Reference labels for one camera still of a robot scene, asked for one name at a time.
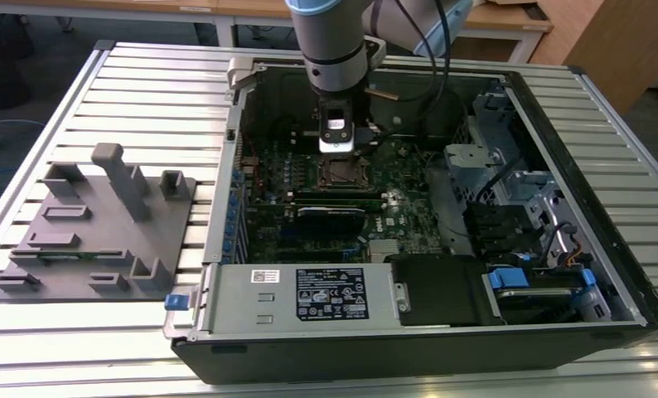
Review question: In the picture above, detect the metal socket cover frame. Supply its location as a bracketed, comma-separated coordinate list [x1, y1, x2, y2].
[318, 158, 375, 188]

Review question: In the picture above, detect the CPU socket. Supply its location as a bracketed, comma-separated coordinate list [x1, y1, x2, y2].
[315, 156, 378, 191]

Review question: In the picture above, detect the black RAM slot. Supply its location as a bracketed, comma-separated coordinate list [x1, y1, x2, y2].
[295, 192, 390, 199]
[295, 197, 390, 204]
[294, 201, 390, 209]

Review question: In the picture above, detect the green motherboard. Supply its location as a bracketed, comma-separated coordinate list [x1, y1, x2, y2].
[234, 136, 457, 265]

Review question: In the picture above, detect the black graphics card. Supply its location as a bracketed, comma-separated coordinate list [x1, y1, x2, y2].
[297, 206, 369, 241]

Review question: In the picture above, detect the silver chipset heatsink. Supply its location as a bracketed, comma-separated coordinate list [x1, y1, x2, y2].
[370, 238, 402, 255]

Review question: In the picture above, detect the grey case release latch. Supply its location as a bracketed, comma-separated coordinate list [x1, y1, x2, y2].
[226, 56, 259, 90]

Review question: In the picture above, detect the silver drive cage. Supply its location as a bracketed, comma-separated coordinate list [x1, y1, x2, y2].
[469, 93, 601, 270]

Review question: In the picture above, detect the hard disk in blue carrier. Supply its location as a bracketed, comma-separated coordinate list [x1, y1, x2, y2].
[486, 267, 578, 325]

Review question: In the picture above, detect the silver power supply unit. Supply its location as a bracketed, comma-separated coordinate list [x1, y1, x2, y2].
[193, 263, 402, 335]

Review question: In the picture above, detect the grey parts rack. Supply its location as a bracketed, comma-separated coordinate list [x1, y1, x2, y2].
[0, 143, 199, 300]

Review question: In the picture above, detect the wooden cabinet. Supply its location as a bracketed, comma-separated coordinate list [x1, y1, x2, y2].
[530, 0, 658, 115]

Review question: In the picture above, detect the blue power supply latch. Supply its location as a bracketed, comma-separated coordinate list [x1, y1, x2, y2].
[163, 293, 191, 312]

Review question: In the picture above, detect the black open PC case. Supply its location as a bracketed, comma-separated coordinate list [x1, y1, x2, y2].
[162, 57, 658, 386]

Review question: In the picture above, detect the green RAM stick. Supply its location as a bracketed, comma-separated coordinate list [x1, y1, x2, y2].
[38, 251, 100, 261]

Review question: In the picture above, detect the black office chair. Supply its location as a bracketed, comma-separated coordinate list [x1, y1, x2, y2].
[0, 12, 36, 111]

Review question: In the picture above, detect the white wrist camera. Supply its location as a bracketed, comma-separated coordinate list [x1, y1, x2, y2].
[314, 103, 361, 157]

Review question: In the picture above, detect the silver metal bracket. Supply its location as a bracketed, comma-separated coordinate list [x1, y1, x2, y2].
[443, 143, 501, 170]

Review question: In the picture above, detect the black drive wire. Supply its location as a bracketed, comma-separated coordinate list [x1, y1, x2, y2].
[474, 153, 524, 208]

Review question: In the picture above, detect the wooden desk white frame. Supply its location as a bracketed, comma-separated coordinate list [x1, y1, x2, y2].
[0, 0, 235, 46]
[217, 0, 556, 63]

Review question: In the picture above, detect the coloured wire bundle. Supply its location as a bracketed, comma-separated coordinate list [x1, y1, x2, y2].
[560, 244, 584, 266]

